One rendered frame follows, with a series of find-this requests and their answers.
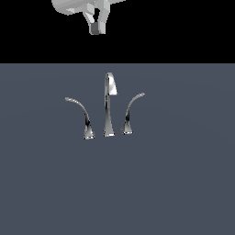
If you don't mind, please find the tall chrome faucet spout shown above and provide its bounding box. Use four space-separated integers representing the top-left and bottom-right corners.
103 72 119 138

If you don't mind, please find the curved chrome faucet handle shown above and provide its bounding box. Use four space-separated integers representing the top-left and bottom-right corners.
63 96 96 140
121 92 146 136

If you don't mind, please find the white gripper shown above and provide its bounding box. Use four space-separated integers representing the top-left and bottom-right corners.
50 0 127 36

